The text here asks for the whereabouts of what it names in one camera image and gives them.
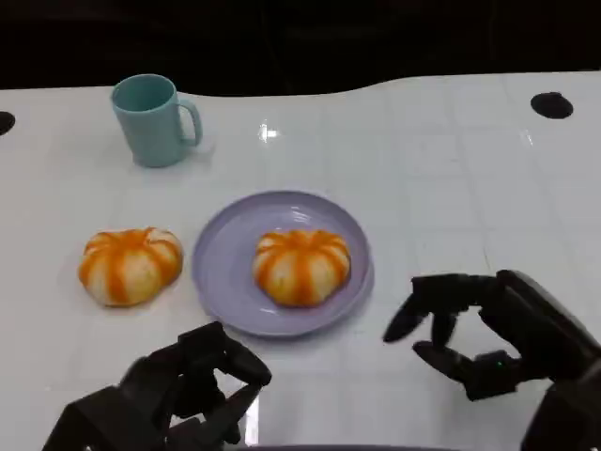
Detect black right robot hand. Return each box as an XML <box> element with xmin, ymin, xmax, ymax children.
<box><xmin>381</xmin><ymin>268</ymin><xmax>601</xmax><ymax>402</ymax></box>

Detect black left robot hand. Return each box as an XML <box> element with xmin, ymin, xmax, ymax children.
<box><xmin>120</xmin><ymin>321</ymin><xmax>272</xmax><ymax>451</ymax></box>

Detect orange white toy bread roll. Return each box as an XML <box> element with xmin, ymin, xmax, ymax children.
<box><xmin>252</xmin><ymin>228</ymin><xmax>352</xmax><ymax>309</ymax></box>
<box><xmin>77</xmin><ymin>226</ymin><xmax>184</xmax><ymax>308</ymax></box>

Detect lilac plate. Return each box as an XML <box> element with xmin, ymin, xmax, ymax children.
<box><xmin>191</xmin><ymin>190</ymin><xmax>376</xmax><ymax>338</ymax></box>

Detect pale green mug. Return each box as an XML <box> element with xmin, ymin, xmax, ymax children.
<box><xmin>110</xmin><ymin>73</ymin><xmax>204</xmax><ymax>169</ymax></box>

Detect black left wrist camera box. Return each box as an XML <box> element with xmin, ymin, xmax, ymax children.
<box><xmin>40</xmin><ymin>383</ymin><xmax>166</xmax><ymax>451</ymax></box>

